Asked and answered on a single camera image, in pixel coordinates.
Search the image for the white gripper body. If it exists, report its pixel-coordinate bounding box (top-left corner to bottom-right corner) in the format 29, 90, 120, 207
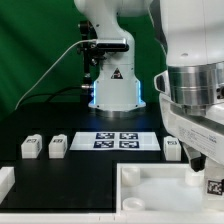
159, 94, 224, 165

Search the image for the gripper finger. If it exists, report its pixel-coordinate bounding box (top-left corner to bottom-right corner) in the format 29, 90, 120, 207
183, 144, 206, 172

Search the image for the white square tabletop part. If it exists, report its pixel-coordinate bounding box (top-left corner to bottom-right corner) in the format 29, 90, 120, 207
115, 162, 224, 214

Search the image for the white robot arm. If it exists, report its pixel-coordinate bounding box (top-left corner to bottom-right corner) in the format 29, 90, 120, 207
74, 0, 224, 171

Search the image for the white sheet with tags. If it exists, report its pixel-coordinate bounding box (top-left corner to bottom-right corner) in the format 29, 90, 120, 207
70, 132, 160, 151

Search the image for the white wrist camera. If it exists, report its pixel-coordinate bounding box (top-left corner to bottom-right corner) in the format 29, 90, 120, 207
154, 70, 170, 95

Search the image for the white cable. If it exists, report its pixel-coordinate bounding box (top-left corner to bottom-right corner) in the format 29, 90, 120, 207
14, 39, 98, 111

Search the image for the black cable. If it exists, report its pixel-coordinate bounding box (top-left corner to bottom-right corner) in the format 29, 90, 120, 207
19, 87, 84, 107

